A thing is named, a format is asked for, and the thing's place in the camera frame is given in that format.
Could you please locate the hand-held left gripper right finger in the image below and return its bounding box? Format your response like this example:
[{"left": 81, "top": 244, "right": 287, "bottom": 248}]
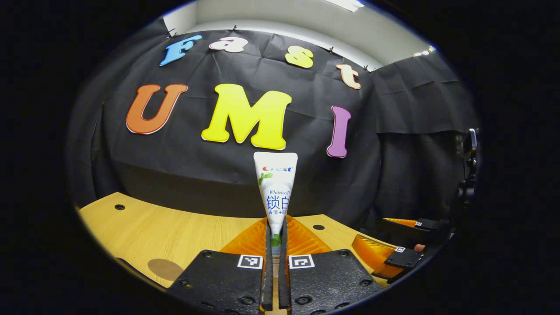
[{"left": 278, "top": 215, "right": 384, "bottom": 313}]

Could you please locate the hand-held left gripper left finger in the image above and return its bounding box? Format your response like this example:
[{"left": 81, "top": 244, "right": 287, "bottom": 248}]
[{"left": 168, "top": 217, "right": 274, "bottom": 312}]

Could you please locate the white toothpaste tube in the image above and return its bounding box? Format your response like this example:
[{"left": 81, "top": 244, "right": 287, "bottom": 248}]
[{"left": 253, "top": 151, "right": 298, "bottom": 263}]

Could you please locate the round brown coaster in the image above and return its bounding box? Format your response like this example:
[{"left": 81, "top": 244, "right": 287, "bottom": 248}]
[{"left": 147, "top": 258, "right": 185, "bottom": 282}]

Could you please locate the wooden desktop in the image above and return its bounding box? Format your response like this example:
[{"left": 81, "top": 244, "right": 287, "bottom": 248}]
[{"left": 78, "top": 191, "right": 438, "bottom": 314}]

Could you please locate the black backdrop cloth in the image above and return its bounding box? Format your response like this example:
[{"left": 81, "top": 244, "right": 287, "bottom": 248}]
[{"left": 66, "top": 17, "right": 480, "bottom": 235}]

